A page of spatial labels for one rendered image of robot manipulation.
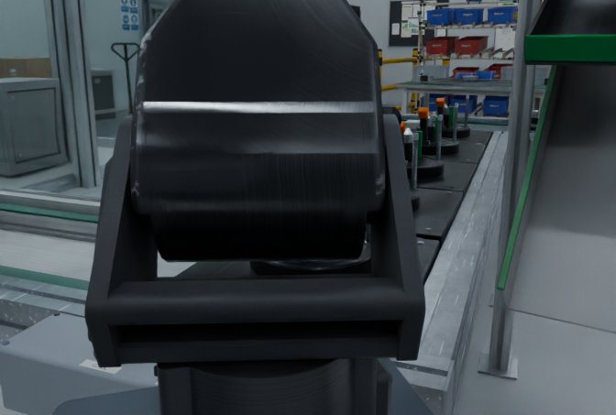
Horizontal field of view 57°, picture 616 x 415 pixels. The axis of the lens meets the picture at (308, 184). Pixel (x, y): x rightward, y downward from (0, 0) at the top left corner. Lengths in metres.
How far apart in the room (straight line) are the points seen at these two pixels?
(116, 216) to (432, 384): 0.33
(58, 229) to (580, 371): 0.74
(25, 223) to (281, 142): 0.87
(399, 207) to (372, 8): 11.82
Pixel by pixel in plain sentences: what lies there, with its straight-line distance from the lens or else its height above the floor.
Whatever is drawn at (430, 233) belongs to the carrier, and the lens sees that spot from 0.74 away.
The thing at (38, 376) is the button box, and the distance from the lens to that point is 0.53.
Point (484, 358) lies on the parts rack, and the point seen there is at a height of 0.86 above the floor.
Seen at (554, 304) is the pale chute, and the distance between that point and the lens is 0.51.
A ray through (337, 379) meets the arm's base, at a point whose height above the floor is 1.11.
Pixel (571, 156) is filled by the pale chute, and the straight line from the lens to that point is 0.58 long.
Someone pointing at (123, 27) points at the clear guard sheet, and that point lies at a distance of 0.90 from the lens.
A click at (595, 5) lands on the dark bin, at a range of 0.58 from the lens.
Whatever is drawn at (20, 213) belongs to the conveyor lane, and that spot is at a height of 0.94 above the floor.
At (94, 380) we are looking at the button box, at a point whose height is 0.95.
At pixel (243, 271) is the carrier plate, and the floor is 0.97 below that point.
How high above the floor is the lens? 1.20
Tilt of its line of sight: 14 degrees down
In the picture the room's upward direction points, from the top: straight up
